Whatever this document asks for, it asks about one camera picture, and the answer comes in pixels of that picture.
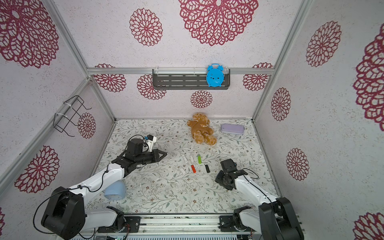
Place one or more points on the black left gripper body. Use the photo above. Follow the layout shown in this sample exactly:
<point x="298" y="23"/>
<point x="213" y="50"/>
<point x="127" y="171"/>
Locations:
<point x="147" y="157"/>

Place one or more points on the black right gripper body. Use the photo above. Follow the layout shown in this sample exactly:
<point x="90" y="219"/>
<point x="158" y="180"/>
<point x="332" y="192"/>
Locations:
<point x="221" y="179"/>

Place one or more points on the red usb drive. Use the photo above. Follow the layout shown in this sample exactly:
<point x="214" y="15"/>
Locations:
<point x="193" y="168"/>

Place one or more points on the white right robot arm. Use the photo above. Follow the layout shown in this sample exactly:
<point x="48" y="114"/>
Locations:
<point x="267" y="204"/>

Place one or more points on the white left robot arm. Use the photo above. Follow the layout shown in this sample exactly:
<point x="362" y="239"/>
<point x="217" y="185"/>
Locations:
<point x="65" y="214"/>

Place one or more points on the purple rectangular case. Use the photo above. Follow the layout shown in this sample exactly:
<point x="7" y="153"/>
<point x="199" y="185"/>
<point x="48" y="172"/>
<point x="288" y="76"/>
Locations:
<point x="233" y="129"/>

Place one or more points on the brown teddy bear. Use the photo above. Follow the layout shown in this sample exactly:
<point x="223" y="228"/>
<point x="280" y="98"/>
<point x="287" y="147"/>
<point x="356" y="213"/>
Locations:
<point x="201" y="130"/>

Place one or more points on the light blue cup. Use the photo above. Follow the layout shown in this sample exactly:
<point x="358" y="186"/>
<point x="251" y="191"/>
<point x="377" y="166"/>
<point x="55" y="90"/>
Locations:
<point x="116" y="191"/>

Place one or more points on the blue alarm clock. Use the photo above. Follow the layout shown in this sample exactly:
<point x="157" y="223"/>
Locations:
<point x="215" y="75"/>

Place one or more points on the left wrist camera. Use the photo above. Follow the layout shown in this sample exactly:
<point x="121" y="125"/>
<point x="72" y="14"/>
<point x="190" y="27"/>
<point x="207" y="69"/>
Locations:
<point x="150" y="141"/>

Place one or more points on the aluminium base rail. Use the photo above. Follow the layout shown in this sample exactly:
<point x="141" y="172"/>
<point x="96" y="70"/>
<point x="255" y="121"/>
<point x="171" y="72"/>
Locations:
<point x="168" y="224"/>

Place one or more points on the grey wall shelf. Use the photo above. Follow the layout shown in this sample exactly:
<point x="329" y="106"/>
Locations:
<point x="193" y="81"/>

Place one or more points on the black wire wall basket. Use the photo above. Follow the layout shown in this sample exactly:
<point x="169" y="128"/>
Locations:
<point x="62" y="120"/>

